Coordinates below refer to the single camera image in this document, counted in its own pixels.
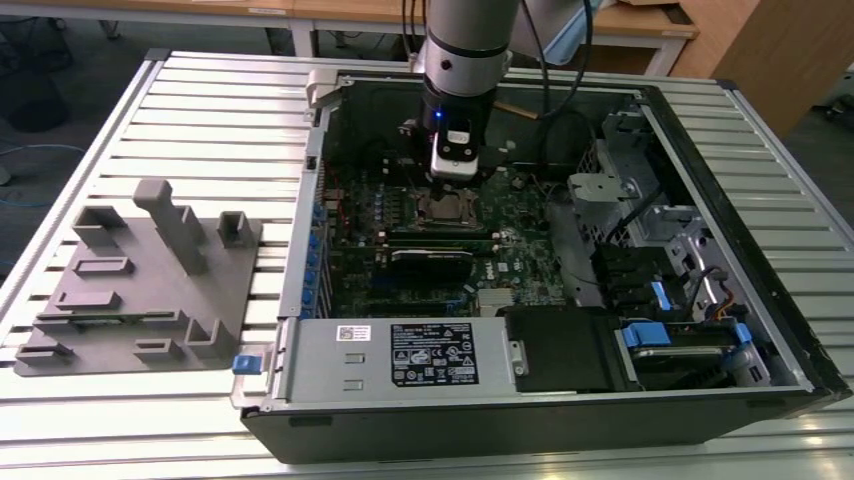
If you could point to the hard disk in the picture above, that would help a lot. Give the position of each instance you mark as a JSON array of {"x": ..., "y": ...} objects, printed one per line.
[{"x": 674, "y": 352}]

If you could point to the grey parts rack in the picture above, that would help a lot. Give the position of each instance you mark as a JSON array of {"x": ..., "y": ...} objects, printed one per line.
[{"x": 154, "y": 310}]

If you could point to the grey power supply unit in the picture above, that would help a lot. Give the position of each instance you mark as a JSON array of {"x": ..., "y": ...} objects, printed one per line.
[{"x": 321, "y": 360}]

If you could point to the black disk bay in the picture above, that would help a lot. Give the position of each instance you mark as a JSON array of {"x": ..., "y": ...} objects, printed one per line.
[{"x": 627, "y": 272}]

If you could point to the green motherboard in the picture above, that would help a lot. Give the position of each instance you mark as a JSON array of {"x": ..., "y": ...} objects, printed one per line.
[{"x": 527, "y": 260}]

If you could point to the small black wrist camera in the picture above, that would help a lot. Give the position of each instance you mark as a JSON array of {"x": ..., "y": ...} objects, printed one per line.
[{"x": 407, "y": 128}]

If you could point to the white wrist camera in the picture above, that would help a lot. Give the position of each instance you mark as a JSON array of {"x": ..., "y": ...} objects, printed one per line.
[{"x": 454, "y": 167}]

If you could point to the black PC case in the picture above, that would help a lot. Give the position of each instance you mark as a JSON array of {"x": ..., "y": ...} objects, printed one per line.
[{"x": 467, "y": 435}]

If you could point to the CPU socket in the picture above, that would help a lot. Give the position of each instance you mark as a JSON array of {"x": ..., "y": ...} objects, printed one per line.
[{"x": 418, "y": 222}]

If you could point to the grey case latch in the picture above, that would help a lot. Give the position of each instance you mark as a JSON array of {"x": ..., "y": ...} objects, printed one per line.
[{"x": 322, "y": 87}]

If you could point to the wooden cabinet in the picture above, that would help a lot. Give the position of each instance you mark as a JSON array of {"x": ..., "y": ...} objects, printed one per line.
[{"x": 788, "y": 50}]

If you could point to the perforated metal drive cage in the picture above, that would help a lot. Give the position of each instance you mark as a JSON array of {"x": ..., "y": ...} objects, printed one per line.
[{"x": 614, "y": 150}]

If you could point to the pale blue teach pendant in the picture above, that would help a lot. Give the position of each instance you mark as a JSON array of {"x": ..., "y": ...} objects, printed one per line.
[{"x": 563, "y": 42}]

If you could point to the black graphics card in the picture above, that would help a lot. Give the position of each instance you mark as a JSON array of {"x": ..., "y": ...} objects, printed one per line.
[{"x": 427, "y": 270}]

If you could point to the blue plastic latch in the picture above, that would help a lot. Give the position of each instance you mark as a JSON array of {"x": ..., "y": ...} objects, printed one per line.
[{"x": 247, "y": 364}]

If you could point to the silver metal bracket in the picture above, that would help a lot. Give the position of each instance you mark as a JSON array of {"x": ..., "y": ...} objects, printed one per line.
[{"x": 594, "y": 189}]

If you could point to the blue disk carrier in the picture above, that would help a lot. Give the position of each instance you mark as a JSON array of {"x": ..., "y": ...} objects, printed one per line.
[
  {"x": 659, "y": 296},
  {"x": 643, "y": 334}
]

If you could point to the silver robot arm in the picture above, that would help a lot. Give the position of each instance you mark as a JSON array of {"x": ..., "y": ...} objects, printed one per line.
[{"x": 467, "y": 45}]

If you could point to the silver chipset heatsink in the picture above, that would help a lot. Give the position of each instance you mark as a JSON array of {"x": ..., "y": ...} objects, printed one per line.
[{"x": 497, "y": 297}]

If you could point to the silver CPU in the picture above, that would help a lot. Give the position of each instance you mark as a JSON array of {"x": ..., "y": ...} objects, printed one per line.
[{"x": 450, "y": 212}]

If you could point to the green RAM stick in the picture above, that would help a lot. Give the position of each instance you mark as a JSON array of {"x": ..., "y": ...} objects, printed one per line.
[{"x": 434, "y": 244}]

